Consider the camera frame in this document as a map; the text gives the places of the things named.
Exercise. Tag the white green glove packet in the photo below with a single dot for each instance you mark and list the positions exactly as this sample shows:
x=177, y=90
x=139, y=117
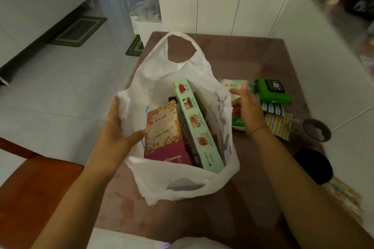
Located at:
x=233, y=83

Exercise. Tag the yellow striped packet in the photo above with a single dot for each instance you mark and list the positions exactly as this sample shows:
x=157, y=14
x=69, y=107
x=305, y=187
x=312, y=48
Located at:
x=279, y=124

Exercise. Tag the person's white shirt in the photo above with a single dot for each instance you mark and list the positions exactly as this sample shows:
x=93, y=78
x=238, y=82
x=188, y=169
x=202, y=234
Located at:
x=198, y=244

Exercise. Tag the long light green box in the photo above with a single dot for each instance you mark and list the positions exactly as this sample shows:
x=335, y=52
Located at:
x=198, y=129

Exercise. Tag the person's right forearm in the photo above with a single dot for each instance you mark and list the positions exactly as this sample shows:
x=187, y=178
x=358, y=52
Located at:
x=306, y=199

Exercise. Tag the reddish brown table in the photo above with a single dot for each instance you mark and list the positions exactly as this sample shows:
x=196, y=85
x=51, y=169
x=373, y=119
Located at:
x=248, y=53

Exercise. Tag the white counter steel top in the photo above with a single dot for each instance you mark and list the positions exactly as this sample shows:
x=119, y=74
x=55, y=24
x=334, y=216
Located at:
x=321, y=67

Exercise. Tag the white low box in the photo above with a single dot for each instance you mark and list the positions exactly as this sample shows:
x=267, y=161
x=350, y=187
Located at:
x=146, y=31

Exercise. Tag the white plastic bag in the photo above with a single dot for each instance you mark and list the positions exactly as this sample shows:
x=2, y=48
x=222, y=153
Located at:
x=175, y=181

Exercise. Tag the magenta beige nut box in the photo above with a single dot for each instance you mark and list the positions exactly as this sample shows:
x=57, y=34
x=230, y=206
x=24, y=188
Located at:
x=163, y=134

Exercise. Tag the person's left forearm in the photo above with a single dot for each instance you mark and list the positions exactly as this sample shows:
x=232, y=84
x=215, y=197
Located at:
x=67, y=216

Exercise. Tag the beige snack packet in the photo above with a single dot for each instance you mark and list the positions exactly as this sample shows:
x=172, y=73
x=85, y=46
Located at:
x=344, y=196

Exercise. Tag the brown wooden chair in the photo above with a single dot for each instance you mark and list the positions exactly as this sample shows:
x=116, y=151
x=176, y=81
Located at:
x=35, y=199

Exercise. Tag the long white cabinet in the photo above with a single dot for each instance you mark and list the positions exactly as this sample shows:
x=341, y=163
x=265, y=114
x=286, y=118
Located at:
x=35, y=3

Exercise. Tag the grey metal cup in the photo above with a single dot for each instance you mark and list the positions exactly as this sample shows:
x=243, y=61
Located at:
x=317, y=130

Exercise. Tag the white three door cabinet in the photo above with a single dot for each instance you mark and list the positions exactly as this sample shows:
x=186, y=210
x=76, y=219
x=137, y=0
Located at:
x=219, y=3

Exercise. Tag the green wet wipes pack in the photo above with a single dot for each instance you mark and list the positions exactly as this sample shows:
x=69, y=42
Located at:
x=274, y=96

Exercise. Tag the person's left hand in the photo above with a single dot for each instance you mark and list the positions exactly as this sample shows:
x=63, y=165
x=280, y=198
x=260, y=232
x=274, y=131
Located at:
x=114, y=149

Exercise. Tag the small green doormat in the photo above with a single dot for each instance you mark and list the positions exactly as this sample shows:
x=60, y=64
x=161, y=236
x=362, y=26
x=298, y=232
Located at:
x=135, y=47

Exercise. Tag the clear plastic bag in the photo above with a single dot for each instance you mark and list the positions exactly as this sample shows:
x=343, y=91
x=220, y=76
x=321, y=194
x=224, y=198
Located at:
x=147, y=7

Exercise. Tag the person's right hand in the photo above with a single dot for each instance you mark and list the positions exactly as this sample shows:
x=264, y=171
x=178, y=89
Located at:
x=251, y=114

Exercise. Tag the large green doormat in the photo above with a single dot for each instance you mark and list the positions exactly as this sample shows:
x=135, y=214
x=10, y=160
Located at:
x=77, y=31

